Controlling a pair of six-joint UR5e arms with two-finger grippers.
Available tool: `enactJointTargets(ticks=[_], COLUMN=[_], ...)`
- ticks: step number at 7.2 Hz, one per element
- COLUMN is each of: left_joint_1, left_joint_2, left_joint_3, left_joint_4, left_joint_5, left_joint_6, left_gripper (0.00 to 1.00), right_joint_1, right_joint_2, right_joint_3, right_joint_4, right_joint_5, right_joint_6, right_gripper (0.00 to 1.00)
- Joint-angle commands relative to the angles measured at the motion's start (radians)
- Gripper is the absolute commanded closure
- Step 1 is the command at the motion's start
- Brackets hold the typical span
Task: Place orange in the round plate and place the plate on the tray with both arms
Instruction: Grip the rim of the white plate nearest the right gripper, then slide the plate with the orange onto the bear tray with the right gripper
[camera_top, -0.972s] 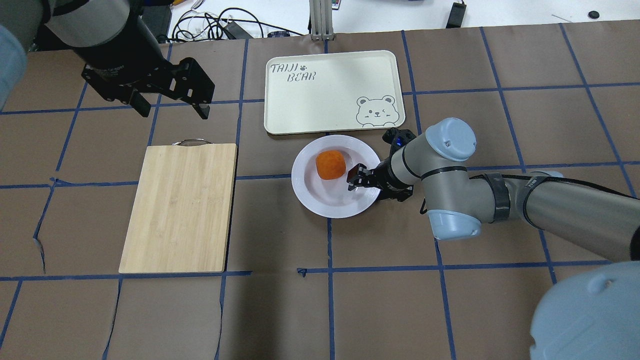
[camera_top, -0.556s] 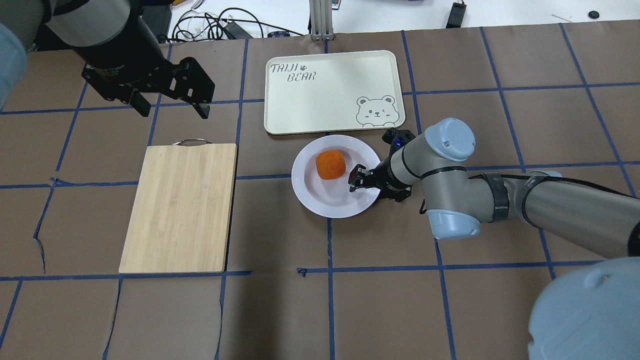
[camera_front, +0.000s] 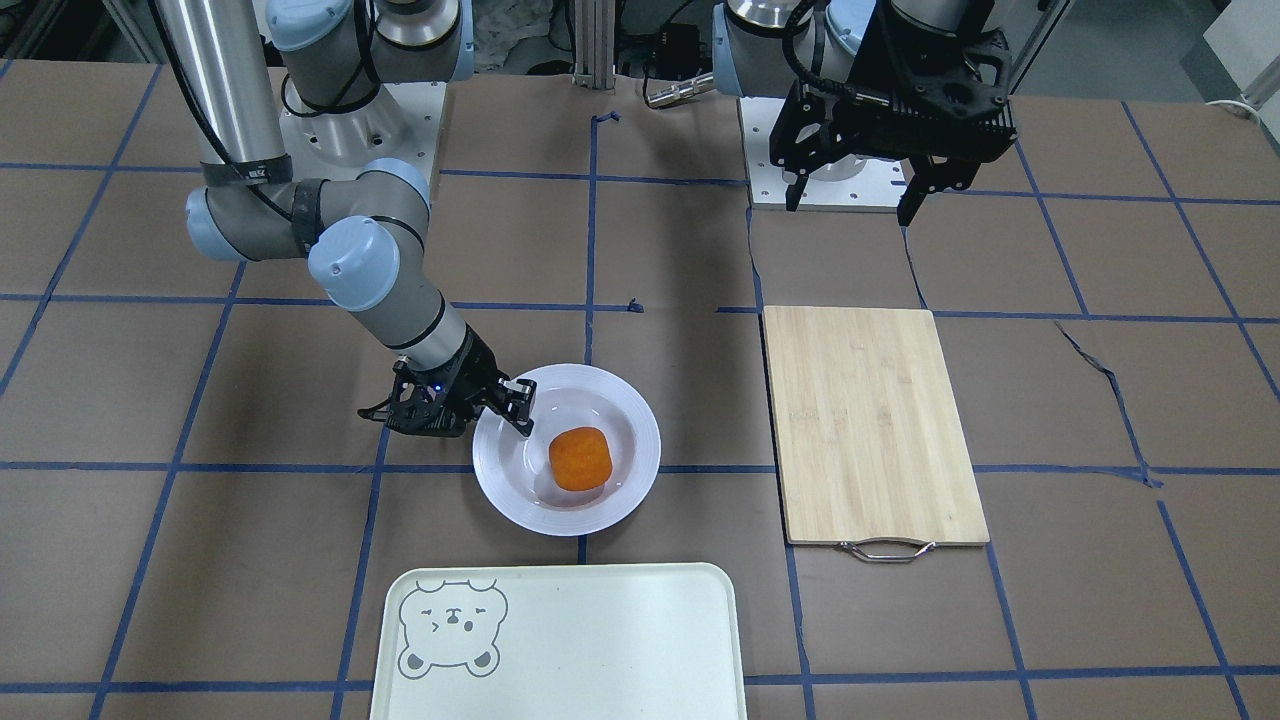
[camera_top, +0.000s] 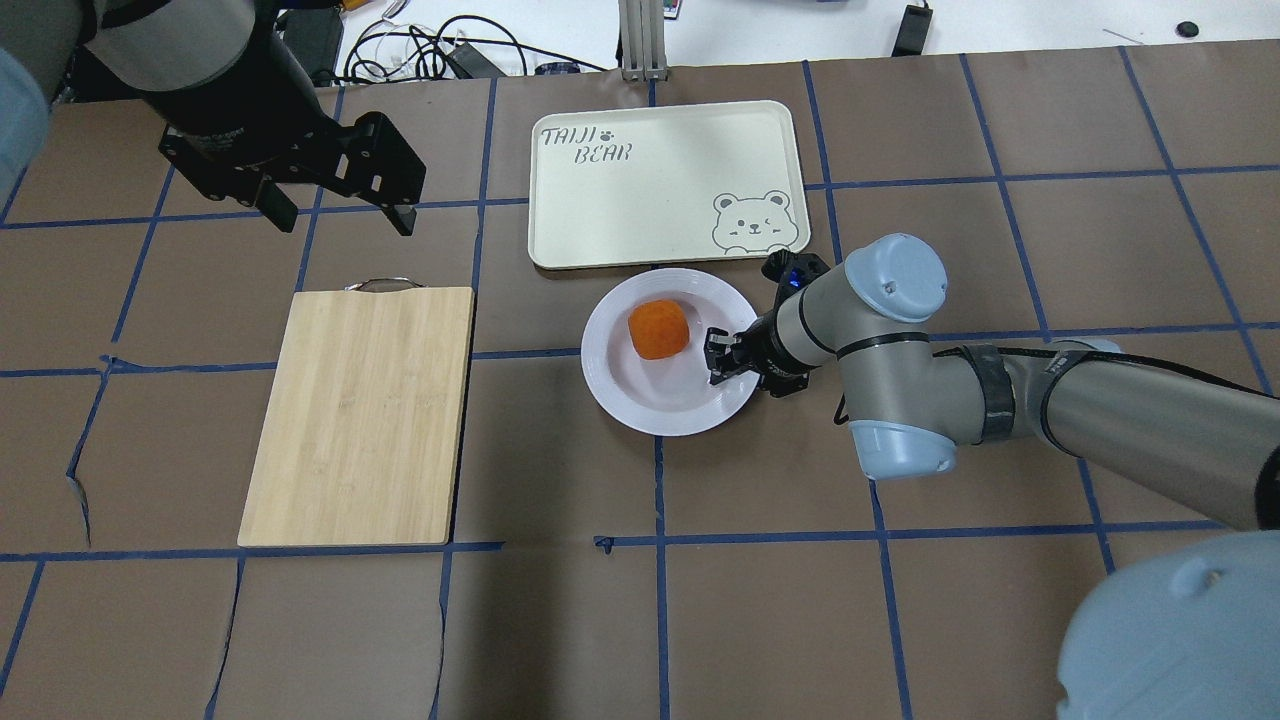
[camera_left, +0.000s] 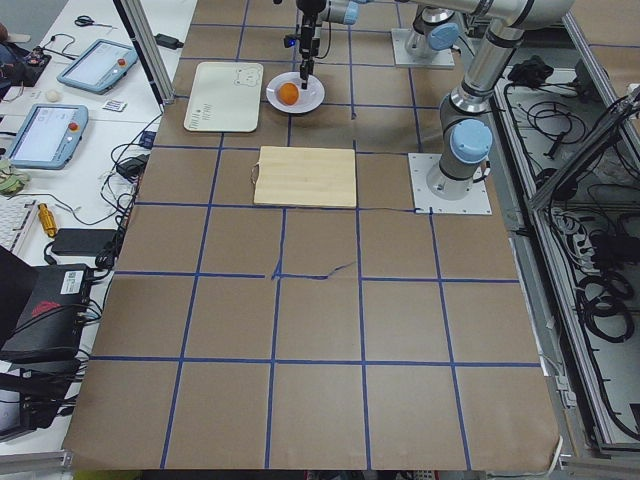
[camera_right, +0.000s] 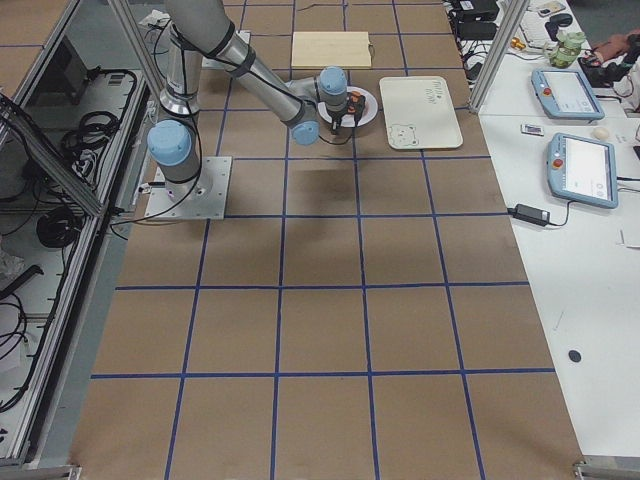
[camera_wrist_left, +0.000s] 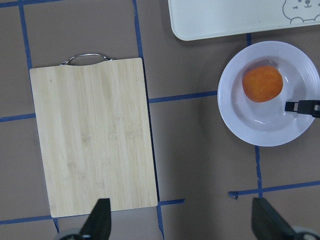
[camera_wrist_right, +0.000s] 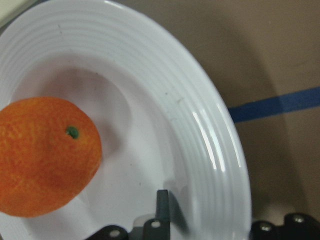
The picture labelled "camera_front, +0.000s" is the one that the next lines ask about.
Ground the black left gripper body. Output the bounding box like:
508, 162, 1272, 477
769, 20, 1018, 168

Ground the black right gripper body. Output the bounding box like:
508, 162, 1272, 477
360, 327, 511, 438

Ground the white round bowl plate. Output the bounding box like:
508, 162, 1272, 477
472, 364, 660, 536

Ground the orange mandarin fruit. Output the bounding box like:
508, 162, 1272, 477
548, 427, 613, 492

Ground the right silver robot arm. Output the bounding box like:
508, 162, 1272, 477
148, 1, 536, 437

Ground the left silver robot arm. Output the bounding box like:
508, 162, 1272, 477
712, 1, 1018, 227

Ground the white bear tray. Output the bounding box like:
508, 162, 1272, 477
370, 562, 748, 719

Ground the bamboo cutting board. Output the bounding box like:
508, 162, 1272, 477
762, 305, 989, 561

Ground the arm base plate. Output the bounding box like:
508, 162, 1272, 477
739, 97, 908, 214
280, 79, 448, 193

